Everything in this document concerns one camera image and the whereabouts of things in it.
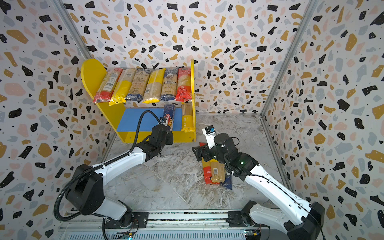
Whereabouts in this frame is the yellow top spaghetti bag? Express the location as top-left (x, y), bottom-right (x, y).
top-left (143, 69), bottom-right (166, 104)

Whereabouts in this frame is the blue white spaghetti bag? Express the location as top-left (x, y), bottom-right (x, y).
top-left (160, 68), bottom-right (179, 101)

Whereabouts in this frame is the dark blue spaghetti bag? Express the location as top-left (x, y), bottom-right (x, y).
top-left (126, 69), bottom-right (151, 102)

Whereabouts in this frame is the red label spaghetti bag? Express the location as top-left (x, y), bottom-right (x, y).
top-left (93, 68), bottom-right (123, 103)

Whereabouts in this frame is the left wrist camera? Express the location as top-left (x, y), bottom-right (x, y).
top-left (160, 117), bottom-right (168, 126)

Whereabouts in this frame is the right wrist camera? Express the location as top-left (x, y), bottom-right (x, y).
top-left (202, 125), bottom-right (216, 149)

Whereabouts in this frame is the yellow spaghetti bag with text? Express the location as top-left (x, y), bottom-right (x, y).
top-left (182, 103), bottom-right (195, 132)

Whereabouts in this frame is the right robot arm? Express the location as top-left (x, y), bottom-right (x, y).
top-left (192, 133), bottom-right (325, 240)

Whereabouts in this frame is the long yellow spaghetti bag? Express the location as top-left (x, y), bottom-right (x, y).
top-left (109, 69), bottom-right (136, 106)

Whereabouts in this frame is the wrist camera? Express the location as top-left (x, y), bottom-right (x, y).
top-left (160, 117), bottom-right (168, 126)
top-left (202, 125), bottom-right (216, 149)

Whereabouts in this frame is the black corrugated cable conduit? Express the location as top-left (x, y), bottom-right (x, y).
top-left (53, 110), bottom-right (162, 223)

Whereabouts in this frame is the red bag underneath pile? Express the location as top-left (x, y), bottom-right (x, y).
top-left (202, 159), bottom-right (220, 185)

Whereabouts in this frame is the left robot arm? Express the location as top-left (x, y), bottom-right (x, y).
top-left (62, 125), bottom-right (174, 228)

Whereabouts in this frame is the navy spaghetti bag far right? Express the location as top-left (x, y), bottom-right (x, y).
top-left (221, 173), bottom-right (233, 190)

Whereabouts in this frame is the metal base rail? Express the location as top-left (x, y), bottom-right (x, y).
top-left (58, 209), bottom-right (289, 240)

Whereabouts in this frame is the blue Barilla spaghetti bag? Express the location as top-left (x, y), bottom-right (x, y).
top-left (163, 104), bottom-right (176, 131)

